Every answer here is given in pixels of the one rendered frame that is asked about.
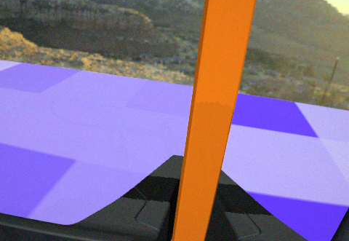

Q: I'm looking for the orange bar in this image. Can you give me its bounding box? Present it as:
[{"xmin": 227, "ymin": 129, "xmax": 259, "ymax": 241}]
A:
[{"xmin": 172, "ymin": 0, "xmax": 256, "ymax": 241}]

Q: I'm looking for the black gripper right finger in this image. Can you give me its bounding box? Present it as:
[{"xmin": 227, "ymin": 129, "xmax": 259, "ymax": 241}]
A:
[{"xmin": 204, "ymin": 171, "xmax": 308, "ymax": 241}]

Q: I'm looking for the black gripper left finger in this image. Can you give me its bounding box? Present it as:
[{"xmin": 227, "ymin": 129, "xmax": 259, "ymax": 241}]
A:
[{"xmin": 0, "ymin": 154, "xmax": 183, "ymax": 241}]

